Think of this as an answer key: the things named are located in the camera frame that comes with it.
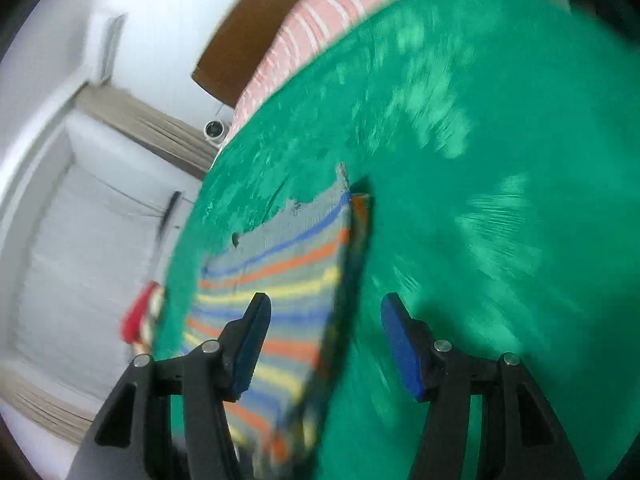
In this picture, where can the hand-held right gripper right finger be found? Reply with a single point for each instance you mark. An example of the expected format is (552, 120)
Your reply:
(400, 350)

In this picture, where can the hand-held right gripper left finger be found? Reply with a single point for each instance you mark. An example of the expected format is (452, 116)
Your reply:
(247, 350)

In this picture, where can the striped knit sweater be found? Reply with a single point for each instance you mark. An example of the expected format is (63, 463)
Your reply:
(280, 265)

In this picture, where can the red cloth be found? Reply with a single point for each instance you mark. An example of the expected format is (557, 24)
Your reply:
(137, 312)

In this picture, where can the white sheer curtain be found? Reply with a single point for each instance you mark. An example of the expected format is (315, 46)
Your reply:
(90, 260)

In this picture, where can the green floral bedspread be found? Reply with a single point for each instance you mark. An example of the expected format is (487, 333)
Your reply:
(475, 160)

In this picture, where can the beige curtain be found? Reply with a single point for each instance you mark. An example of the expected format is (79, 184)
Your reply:
(45, 405)
(150, 130)

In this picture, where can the small white fan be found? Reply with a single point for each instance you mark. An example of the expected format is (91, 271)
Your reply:
(215, 129)

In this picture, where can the brown wooden headboard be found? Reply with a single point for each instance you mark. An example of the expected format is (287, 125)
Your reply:
(240, 60)

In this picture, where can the white air conditioner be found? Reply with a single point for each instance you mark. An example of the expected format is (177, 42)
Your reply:
(111, 45)

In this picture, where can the pink striped pillow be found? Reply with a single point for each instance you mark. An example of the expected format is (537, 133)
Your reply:
(325, 15)

